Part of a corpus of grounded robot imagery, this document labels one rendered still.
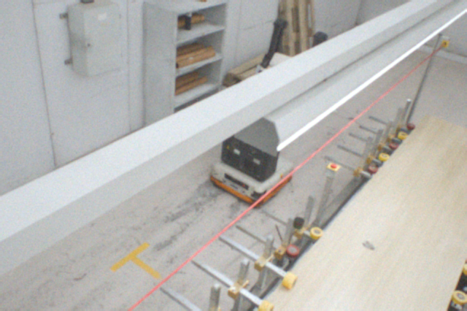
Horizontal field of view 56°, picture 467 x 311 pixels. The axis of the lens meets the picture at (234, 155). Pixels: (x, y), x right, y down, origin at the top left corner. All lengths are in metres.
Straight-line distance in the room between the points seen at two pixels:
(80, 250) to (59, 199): 3.40
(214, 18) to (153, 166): 4.79
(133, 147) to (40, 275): 3.23
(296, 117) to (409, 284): 1.99
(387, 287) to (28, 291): 2.55
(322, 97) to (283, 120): 0.19
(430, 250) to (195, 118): 2.56
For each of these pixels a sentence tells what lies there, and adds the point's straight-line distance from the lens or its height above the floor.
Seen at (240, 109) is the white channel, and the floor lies 2.46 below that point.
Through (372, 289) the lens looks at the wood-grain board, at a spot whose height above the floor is 0.90.
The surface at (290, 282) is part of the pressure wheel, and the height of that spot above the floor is 0.96.
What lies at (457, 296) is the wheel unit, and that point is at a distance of 2.97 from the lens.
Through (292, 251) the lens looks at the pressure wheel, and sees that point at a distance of 2.78.
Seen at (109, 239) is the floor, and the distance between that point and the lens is 4.06.
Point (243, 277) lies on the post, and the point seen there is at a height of 1.03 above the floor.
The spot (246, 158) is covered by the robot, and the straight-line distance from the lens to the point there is 4.26.
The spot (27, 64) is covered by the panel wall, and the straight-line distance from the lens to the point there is 4.22.
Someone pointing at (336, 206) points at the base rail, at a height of 0.70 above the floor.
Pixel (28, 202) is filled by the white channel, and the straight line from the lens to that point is 0.60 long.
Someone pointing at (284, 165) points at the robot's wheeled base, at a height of 0.28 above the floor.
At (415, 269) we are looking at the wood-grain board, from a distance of 2.99.
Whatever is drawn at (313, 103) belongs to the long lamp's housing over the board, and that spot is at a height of 2.37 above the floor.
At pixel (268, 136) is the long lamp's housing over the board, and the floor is 2.34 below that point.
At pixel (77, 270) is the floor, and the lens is 3.85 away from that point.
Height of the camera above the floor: 2.84
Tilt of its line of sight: 33 degrees down
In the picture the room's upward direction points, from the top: 8 degrees clockwise
